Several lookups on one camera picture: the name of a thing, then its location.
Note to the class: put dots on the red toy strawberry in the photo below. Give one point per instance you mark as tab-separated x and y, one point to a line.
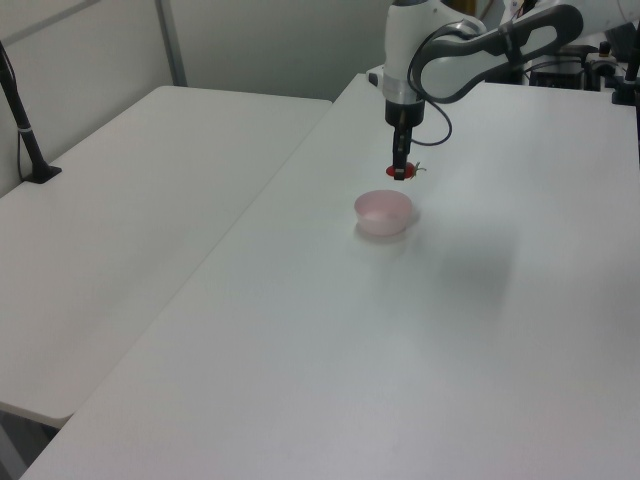
409	171

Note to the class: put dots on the black camera stand pole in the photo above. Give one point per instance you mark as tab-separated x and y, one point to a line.
22	130

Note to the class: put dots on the black clamp stand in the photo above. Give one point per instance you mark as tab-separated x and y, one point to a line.
627	85

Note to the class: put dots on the pink plastic bowl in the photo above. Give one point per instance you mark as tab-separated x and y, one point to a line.
383	212

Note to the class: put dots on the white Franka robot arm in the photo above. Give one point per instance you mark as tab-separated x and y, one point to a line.
450	50

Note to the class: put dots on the black electronics box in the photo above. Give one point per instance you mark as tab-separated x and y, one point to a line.
557	75

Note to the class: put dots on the grey metal partition post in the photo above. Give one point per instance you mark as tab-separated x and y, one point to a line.
170	42

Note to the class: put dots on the white side table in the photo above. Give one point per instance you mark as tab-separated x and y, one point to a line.
100	225

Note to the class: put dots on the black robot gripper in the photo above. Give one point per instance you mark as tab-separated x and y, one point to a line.
404	112

